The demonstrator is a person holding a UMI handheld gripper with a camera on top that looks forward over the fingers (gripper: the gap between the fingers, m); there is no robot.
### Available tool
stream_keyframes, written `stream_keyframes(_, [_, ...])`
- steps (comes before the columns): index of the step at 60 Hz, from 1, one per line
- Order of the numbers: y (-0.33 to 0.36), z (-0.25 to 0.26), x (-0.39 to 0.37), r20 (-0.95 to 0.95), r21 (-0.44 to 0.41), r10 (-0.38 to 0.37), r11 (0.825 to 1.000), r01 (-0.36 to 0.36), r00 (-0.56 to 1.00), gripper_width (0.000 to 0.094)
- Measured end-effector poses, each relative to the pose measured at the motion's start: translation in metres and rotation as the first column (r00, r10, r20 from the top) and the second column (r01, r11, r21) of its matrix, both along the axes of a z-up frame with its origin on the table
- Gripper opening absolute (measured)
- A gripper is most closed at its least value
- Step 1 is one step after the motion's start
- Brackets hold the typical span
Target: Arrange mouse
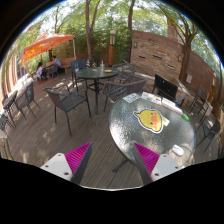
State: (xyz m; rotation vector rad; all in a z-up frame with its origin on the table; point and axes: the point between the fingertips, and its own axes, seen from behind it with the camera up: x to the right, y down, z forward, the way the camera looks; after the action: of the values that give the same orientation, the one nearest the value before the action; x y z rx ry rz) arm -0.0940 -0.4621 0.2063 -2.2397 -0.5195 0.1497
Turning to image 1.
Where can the round glass table near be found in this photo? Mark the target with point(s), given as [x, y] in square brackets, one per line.
[126, 130]

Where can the dark wicker chair middle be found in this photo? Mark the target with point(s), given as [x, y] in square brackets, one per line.
[132, 84]

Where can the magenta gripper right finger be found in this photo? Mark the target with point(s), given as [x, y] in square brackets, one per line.
[153, 166]

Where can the round dark table far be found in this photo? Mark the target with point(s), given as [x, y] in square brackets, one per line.
[95, 74]

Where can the black chair behind table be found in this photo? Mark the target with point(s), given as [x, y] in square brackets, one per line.
[167, 90]

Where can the black chair right edge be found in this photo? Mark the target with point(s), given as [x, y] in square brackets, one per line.
[211, 127]

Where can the orange canopy tent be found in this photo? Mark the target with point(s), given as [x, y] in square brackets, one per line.
[44, 43]

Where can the green marker pen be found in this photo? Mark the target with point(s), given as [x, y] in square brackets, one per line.
[185, 117]

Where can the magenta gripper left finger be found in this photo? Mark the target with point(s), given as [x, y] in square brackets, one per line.
[70, 166]

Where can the dark wicker chair left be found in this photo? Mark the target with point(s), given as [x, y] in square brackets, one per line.
[66, 100]

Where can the yellow duck mouse pad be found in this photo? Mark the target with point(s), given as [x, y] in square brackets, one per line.
[152, 120]

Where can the blue chair far table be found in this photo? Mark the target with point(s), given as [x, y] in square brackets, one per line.
[76, 66]

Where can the black chair far left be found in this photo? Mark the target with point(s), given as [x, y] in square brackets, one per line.
[22, 101]

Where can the dark wicker chair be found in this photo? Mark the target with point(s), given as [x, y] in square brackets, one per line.
[132, 84]
[66, 100]

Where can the dark chair behind far table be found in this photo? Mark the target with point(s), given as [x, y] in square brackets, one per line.
[124, 70]

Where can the seated person in blue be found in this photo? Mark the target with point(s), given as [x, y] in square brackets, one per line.
[56, 61]

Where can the wooden lamp post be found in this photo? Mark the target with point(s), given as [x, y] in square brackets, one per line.
[111, 47]

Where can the white paper booklet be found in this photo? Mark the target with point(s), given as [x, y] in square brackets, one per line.
[131, 97]

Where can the seated person in white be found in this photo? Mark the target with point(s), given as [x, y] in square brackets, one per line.
[39, 72]

